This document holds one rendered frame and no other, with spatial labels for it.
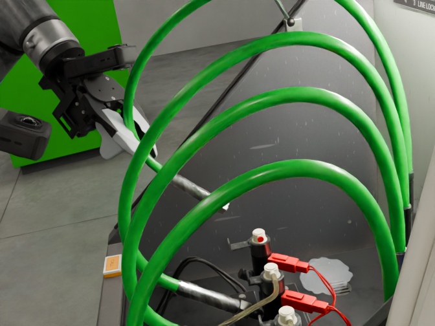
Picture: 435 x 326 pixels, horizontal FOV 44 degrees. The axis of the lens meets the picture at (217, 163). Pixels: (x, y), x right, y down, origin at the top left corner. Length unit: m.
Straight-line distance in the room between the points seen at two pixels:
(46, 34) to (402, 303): 0.65
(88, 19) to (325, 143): 3.01
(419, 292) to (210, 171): 0.72
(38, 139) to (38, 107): 3.49
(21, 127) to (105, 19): 3.41
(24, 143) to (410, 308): 0.34
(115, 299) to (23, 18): 0.46
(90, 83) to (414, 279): 0.59
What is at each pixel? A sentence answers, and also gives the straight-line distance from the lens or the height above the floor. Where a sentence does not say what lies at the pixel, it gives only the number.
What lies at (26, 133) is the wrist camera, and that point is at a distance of 0.50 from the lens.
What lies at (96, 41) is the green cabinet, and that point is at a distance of 3.91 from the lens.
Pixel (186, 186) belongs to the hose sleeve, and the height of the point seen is 1.14.
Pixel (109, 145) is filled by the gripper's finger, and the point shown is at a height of 1.21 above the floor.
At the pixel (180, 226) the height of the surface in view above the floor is 1.28.
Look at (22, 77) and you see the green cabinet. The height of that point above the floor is 0.71.
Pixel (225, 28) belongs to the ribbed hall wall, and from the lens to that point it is 7.26.
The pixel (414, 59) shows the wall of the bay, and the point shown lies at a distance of 0.86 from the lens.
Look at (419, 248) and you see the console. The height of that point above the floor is 1.31.
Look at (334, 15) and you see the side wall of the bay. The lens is 0.97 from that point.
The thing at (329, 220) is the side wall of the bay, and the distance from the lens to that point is 1.11.
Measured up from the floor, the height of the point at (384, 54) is 1.31.
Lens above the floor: 1.48
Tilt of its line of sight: 24 degrees down
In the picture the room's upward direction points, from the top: 9 degrees counter-clockwise
